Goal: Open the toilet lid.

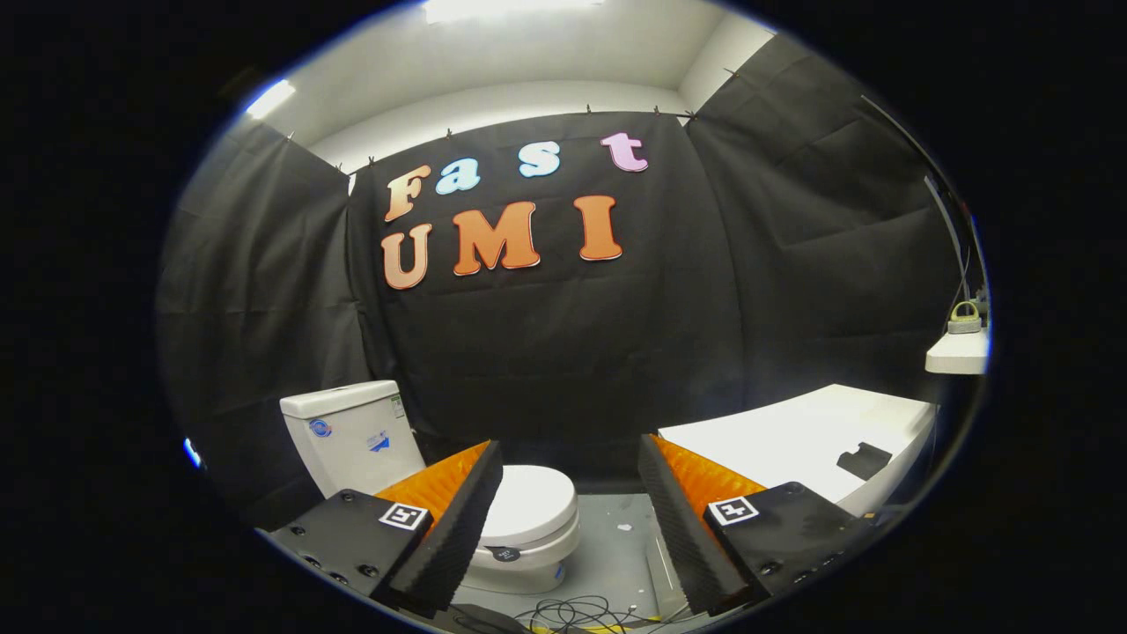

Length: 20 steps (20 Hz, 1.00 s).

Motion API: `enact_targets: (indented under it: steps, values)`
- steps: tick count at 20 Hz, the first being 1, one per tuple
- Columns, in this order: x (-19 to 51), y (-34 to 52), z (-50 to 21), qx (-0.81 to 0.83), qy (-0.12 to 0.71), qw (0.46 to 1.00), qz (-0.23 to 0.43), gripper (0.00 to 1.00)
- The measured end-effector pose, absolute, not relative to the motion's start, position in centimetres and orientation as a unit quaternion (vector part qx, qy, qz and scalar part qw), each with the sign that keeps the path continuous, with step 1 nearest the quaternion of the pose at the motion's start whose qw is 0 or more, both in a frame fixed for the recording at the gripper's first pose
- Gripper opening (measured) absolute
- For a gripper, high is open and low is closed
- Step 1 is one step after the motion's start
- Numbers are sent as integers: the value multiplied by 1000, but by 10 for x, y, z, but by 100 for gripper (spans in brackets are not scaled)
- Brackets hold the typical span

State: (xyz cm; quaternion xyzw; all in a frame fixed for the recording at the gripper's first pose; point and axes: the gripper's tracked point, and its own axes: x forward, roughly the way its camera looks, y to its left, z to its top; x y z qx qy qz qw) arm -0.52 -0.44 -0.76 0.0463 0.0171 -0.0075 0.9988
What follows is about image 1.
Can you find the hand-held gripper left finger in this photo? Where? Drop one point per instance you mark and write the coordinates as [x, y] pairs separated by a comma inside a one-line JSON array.
[[458, 528]]

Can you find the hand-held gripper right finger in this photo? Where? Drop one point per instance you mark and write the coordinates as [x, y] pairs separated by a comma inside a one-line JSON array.
[[682, 528]]

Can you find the grey metal pole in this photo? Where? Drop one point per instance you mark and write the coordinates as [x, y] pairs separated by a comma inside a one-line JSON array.
[[949, 238]]

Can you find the white toilet lid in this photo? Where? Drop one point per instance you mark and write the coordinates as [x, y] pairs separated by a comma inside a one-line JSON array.
[[537, 502]]

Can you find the large ceiling light panel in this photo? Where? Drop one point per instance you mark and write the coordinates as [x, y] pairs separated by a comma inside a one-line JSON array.
[[511, 9]]

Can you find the grey tape roll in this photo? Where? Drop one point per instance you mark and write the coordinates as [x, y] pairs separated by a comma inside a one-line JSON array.
[[965, 324]]

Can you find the small black bracket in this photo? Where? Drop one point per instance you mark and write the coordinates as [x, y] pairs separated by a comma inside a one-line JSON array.
[[863, 460]]

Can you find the white drawer cabinet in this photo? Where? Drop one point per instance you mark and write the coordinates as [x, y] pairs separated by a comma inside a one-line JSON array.
[[792, 431]]

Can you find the white shelf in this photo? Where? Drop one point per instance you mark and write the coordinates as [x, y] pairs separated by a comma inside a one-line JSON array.
[[958, 354]]

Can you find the black backdrop cloth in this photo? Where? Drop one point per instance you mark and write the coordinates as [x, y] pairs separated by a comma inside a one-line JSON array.
[[563, 352]]

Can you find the white toilet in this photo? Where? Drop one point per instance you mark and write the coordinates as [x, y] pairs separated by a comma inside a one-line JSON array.
[[352, 436]]

